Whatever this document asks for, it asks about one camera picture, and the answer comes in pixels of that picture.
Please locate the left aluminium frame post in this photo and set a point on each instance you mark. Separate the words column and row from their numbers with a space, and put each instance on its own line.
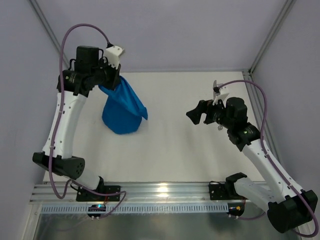
column 45, row 24

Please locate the black connector box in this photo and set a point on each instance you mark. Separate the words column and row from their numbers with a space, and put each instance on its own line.
column 96, row 210
column 235, row 211

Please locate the aluminium front rail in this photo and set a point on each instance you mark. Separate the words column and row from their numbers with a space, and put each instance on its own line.
column 136, row 192

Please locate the silver table knife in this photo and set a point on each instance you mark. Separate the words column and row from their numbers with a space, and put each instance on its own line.
column 215, row 89

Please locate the right aluminium frame post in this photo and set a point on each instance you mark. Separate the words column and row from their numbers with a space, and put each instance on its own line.
column 272, row 33

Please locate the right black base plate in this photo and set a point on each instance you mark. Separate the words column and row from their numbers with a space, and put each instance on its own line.
column 218, row 191

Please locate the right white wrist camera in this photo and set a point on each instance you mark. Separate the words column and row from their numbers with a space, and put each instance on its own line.
column 223, row 94

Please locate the right aluminium side rail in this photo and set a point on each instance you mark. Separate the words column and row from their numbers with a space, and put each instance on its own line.
column 257, row 104

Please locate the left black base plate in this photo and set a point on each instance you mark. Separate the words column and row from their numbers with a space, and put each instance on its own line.
column 109, row 194

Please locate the aluminium frame post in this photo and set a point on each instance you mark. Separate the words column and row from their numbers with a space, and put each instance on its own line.
column 45, row 24
column 272, row 33

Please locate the slotted grey cable duct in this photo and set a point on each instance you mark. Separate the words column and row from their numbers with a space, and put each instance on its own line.
column 135, row 208

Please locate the right black connector box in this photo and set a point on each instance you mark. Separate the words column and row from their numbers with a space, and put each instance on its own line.
column 235, row 211

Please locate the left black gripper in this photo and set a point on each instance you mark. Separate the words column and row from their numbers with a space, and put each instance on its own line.
column 113, row 78

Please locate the blue cloth napkin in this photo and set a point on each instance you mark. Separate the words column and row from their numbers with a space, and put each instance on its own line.
column 123, row 111

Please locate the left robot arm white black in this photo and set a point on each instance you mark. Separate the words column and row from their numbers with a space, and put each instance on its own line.
column 91, row 67

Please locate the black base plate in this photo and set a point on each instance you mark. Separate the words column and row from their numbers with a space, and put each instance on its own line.
column 218, row 191
column 109, row 194

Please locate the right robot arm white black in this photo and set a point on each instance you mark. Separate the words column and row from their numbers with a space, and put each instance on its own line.
column 286, row 204

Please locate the left black connector box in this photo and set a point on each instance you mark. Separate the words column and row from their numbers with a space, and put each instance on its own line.
column 96, row 210

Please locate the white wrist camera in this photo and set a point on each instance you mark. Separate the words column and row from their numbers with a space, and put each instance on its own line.
column 113, row 54
column 223, row 94

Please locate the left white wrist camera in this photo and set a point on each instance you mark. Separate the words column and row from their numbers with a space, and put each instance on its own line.
column 113, row 54

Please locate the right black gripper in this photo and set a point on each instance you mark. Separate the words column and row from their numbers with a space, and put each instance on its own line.
column 208, row 113

